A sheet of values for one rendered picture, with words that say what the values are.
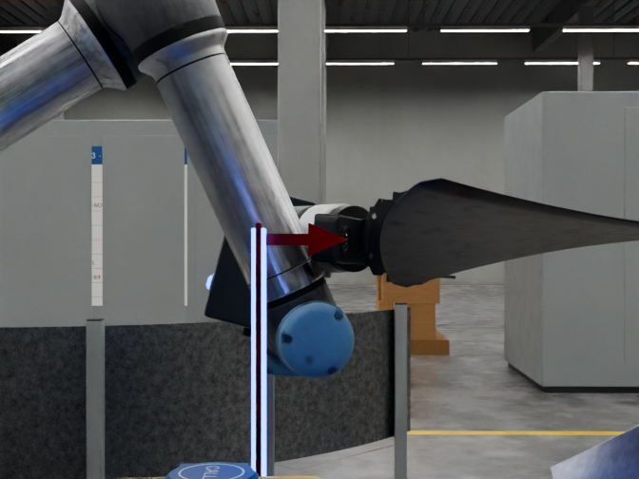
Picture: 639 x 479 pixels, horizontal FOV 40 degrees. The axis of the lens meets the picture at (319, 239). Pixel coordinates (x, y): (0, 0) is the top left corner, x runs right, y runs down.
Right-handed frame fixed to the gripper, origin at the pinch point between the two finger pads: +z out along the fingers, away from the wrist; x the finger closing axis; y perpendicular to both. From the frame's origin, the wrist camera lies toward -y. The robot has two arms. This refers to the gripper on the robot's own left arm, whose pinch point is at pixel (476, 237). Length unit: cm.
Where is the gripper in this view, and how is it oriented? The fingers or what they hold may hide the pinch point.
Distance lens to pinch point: 78.9
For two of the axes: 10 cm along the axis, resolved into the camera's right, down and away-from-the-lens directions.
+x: -0.8, 9.9, -0.6
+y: 7.7, 1.0, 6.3
